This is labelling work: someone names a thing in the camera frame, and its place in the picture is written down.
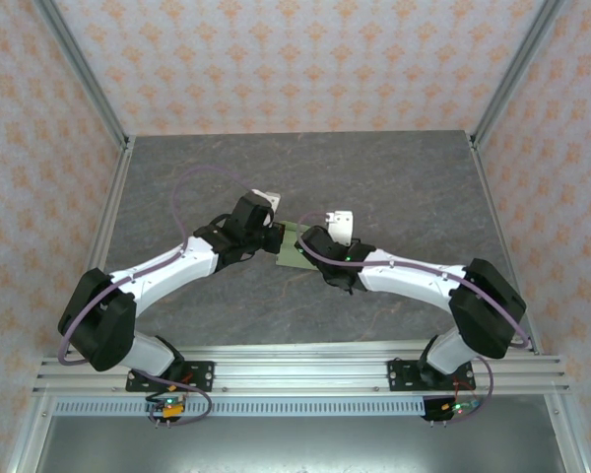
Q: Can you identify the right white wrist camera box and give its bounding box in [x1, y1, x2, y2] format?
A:
[324, 209, 356, 246]

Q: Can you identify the aluminium frame post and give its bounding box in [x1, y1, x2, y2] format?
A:
[470, 0, 570, 149]
[33, 0, 132, 152]

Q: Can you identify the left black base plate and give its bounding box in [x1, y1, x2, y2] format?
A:
[125, 361, 217, 393]

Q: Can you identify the aluminium frame leg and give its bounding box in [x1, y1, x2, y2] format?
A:
[544, 393, 587, 473]
[7, 393, 55, 473]

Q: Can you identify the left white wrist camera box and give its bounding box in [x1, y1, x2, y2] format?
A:
[249, 188, 282, 213]

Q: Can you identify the slotted grey cable duct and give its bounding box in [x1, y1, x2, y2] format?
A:
[53, 397, 427, 416]

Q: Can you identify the aluminium table side rail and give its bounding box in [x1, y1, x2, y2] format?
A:
[58, 137, 137, 356]
[465, 132, 543, 354]

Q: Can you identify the aluminium cross rail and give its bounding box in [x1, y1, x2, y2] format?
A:
[32, 344, 572, 395]

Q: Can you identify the pale green paper box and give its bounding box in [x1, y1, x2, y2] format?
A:
[274, 220, 321, 271]

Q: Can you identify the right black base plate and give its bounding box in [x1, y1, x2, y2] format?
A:
[386, 358, 477, 393]

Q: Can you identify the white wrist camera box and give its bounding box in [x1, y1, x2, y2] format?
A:
[249, 188, 282, 213]
[324, 209, 356, 246]

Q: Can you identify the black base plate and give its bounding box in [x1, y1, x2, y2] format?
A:
[386, 358, 477, 393]
[125, 361, 217, 393]

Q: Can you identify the grey metal sheet panel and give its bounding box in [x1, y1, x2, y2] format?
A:
[33, 416, 567, 473]

